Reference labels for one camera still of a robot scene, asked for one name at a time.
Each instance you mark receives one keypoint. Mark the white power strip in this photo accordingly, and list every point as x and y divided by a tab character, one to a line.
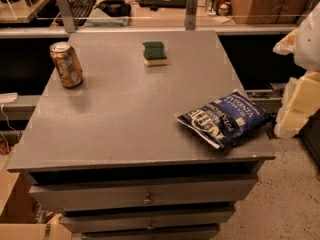
8	97

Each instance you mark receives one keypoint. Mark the cans on back desk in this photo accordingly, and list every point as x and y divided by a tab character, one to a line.
218	7

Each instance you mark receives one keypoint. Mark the left metal bracket post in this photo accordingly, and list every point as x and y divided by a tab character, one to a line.
67	16

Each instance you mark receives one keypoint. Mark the grey drawer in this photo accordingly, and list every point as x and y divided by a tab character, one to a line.
158	217
143	193
199	232

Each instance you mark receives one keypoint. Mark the yellow foam padding block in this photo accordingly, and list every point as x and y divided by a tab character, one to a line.
300	101

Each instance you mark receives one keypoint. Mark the gold beverage can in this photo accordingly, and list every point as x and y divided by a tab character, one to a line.
67	64

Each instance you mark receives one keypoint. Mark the brown cardboard panel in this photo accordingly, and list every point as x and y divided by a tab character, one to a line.
267	11

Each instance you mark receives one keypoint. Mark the green and yellow sponge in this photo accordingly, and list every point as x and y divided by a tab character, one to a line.
153	53

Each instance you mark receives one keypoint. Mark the middle grey drawer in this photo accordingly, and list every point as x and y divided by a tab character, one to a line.
158	217

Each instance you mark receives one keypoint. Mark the black headphones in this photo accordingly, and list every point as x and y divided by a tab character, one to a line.
115	8

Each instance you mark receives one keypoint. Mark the cardboard box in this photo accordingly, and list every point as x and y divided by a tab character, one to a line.
18	210

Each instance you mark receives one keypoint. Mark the black laptop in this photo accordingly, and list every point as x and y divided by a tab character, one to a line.
163	3

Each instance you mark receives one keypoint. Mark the black keyboard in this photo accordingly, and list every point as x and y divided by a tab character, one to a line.
81	10

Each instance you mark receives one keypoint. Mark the grey drawer cabinet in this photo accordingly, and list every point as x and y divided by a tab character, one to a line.
121	123

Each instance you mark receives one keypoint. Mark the bottom grey drawer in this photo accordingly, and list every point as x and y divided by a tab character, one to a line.
199	232

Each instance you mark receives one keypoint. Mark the metal bracket post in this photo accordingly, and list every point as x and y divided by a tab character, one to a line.
67	16
190	17

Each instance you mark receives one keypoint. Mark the top grey drawer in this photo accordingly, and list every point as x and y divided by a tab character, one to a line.
143	193

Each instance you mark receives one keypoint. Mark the middle metal bracket post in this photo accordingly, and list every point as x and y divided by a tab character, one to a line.
190	17

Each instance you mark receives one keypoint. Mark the blue potato chip bag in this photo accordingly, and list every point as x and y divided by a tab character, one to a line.
225	121

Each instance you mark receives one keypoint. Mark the white plastic wrapped object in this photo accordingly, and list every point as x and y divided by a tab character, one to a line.
304	42

